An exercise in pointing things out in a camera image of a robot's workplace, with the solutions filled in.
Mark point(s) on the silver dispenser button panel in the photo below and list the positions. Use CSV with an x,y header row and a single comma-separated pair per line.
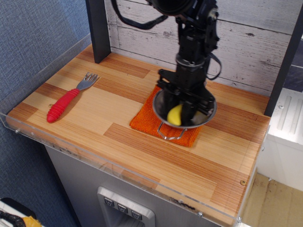
x,y
119,211

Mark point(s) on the grey toy fridge cabinet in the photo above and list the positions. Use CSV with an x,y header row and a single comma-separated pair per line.
x,y
81,181

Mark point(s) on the red handled metal fork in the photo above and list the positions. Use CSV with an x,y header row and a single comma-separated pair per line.
x,y
62,103

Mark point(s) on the left black vertical post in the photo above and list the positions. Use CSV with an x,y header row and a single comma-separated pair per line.
x,y
98,29

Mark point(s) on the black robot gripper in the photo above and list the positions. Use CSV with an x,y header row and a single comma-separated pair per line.
x,y
186,86

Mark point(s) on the black vertical post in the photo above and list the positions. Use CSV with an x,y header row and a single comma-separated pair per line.
x,y
98,29
285,66

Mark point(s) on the right black vertical post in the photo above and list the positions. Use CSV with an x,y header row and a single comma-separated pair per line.
x,y
285,66

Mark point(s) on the orange knitted cloth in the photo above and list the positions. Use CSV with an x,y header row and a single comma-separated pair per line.
x,y
146,121

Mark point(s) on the white aluminium frame right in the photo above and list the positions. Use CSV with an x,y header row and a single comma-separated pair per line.
x,y
281,156

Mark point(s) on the yellow toy banana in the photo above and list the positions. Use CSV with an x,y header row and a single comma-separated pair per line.
x,y
174,115

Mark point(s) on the small stainless steel wok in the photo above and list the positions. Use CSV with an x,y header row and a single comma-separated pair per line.
x,y
199,118

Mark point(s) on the clear acrylic table guard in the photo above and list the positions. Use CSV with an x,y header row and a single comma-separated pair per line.
x,y
95,126

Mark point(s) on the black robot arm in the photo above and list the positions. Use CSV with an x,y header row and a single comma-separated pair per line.
x,y
196,20

